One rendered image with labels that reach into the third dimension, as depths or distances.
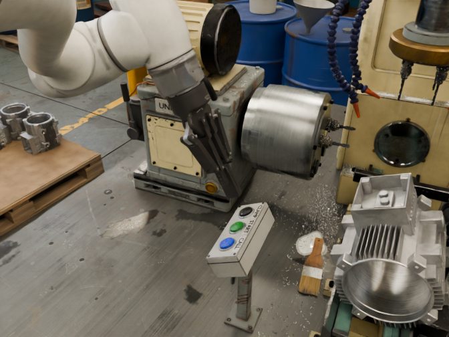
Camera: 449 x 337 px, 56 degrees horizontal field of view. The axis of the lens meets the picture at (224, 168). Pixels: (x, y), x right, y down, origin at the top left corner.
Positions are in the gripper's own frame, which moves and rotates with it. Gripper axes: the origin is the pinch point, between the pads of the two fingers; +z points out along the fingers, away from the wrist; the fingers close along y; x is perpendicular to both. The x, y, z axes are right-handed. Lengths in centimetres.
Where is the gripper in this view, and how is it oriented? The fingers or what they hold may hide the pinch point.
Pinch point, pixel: (228, 181)
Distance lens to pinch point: 84.5
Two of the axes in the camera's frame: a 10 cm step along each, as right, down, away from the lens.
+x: -8.2, 1.6, 5.5
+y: 4.0, -5.1, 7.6
